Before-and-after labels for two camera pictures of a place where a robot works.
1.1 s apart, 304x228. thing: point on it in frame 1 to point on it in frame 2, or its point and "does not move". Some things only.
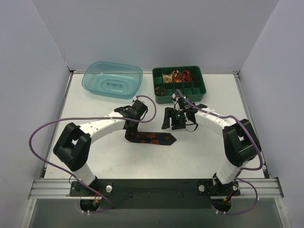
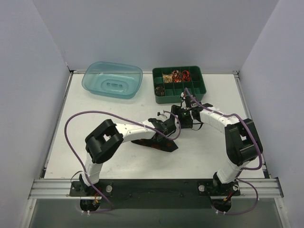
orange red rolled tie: [185, 76] does not move
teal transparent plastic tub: [117, 80] does not move
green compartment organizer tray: [188, 79] does not move
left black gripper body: [130, 126] to [162, 137]
